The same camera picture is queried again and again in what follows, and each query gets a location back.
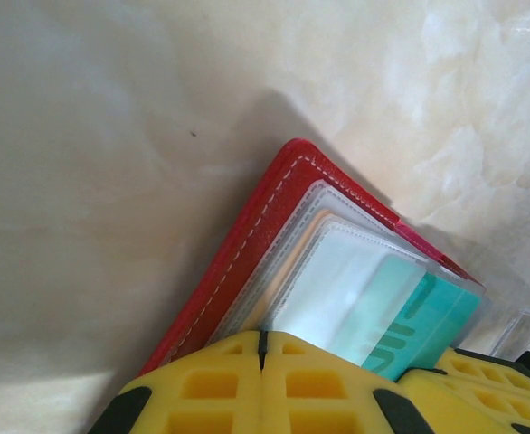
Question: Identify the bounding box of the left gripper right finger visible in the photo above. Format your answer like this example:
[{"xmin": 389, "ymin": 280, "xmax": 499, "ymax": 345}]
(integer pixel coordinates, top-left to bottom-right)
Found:
[{"xmin": 260, "ymin": 330, "xmax": 438, "ymax": 434}]

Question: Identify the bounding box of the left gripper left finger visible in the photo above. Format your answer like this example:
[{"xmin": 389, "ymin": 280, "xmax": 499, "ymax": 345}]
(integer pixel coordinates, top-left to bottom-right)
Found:
[{"xmin": 88, "ymin": 329, "xmax": 265, "ymax": 434}]

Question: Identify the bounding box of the teal card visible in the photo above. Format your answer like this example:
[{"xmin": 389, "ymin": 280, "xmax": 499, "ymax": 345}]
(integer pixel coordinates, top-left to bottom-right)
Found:
[{"xmin": 362, "ymin": 255, "xmax": 479, "ymax": 382}]

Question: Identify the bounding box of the red leather card holder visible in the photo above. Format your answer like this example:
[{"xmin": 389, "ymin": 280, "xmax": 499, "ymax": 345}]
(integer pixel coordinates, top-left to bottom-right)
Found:
[{"xmin": 137, "ymin": 137, "xmax": 492, "ymax": 379}]

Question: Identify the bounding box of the clear plastic tray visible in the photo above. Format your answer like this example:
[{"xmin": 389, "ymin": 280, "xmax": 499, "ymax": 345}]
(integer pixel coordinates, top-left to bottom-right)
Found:
[{"xmin": 490, "ymin": 307, "xmax": 530, "ymax": 363}]

